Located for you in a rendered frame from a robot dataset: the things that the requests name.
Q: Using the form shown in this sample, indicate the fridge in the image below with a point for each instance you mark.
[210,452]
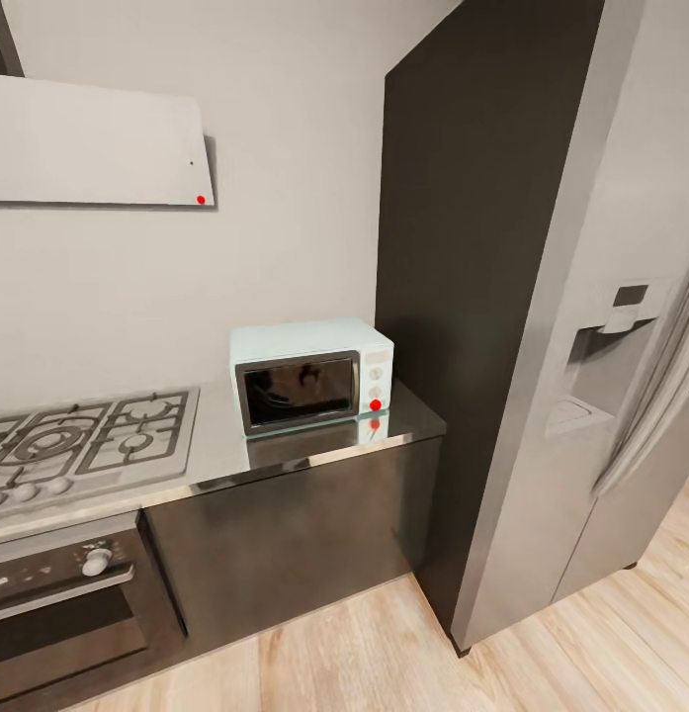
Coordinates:
[533,276]

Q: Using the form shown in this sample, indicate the burner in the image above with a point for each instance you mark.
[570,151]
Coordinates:
[57,453]

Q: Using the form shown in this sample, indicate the oven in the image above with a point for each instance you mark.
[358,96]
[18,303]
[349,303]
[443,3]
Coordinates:
[82,605]

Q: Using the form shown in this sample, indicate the microwave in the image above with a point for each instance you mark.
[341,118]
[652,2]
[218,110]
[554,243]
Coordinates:
[293,374]

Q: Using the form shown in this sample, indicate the range hood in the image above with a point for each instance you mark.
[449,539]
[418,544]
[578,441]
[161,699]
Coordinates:
[66,142]

